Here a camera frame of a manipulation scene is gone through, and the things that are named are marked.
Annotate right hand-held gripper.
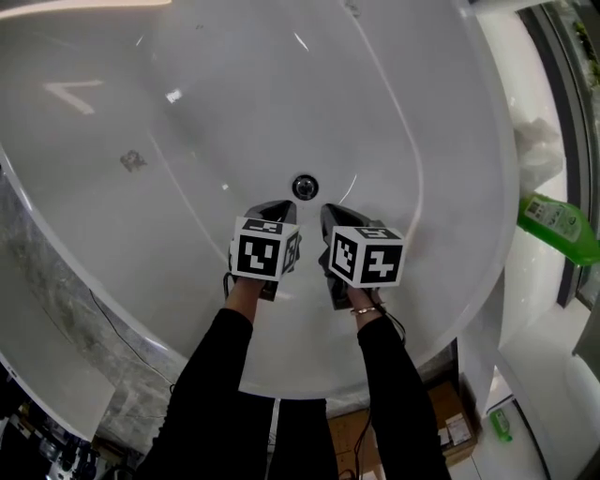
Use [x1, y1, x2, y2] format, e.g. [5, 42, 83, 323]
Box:
[318, 202, 407, 311]

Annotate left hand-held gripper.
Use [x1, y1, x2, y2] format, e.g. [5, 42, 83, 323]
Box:
[228, 199, 304, 302]

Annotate chrome drain stopper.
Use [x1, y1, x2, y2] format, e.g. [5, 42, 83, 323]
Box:
[292, 173, 321, 201]

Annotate white bathtub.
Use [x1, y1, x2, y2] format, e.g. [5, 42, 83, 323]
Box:
[0, 0, 521, 401]

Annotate person's left forearm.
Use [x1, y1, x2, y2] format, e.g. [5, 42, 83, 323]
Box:
[148, 275, 263, 480]

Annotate person's right forearm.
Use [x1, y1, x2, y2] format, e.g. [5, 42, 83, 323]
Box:
[350, 286, 454, 480]

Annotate brown cardboard box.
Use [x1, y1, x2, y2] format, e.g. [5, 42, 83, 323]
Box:
[327, 380, 480, 480]

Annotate white ledge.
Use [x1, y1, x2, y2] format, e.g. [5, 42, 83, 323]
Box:
[461, 8, 600, 480]

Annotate person's legs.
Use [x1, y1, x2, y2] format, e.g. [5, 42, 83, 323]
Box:
[264, 397, 339, 480]

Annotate large green plastic bottle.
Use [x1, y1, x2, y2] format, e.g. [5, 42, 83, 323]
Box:
[517, 192, 600, 267]

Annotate small green plastic bottle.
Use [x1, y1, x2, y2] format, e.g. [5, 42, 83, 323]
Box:
[488, 408, 514, 443]

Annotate thin black floor cable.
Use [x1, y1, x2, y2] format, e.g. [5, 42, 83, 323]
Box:
[87, 286, 176, 393]

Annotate dark window frame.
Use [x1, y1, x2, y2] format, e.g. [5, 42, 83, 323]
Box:
[517, 0, 600, 310]

